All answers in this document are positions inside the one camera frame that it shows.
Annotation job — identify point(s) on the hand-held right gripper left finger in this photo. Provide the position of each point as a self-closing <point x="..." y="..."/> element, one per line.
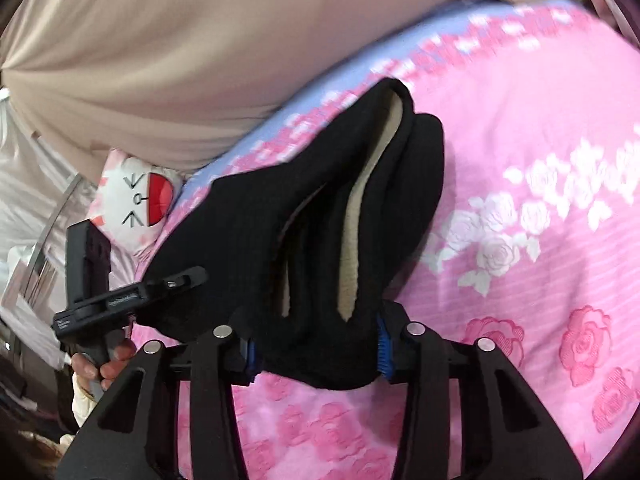
<point x="251" y="360"/>

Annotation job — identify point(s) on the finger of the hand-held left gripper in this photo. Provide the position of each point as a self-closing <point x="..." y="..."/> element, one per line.
<point x="175" y="280"/>

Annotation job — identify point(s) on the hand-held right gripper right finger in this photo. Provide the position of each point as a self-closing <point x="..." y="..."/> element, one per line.
<point x="384" y="355"/>

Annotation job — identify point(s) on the black pants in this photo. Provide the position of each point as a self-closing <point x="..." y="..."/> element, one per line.
<point x="240" y="240"/>

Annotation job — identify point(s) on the person's left forearm cream sleeve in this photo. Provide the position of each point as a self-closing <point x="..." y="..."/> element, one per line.
<point x="82" y="407"/>

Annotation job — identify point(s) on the person's left hand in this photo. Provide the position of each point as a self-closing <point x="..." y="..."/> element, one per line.
<point x="112" y="367"/>

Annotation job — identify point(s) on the white cat face pillow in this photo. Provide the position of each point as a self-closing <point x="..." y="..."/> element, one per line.
<point x="127" y="200"/>

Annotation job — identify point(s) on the pale pink curtain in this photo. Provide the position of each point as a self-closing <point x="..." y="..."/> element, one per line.
<point x="30" y="175"/>

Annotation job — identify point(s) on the beige curtain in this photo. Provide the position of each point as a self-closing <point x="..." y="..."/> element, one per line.
<point x="225" y="50"/>

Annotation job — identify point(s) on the pink floral bedsheet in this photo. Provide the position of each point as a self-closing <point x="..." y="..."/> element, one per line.
<point x="525" y="135"/>

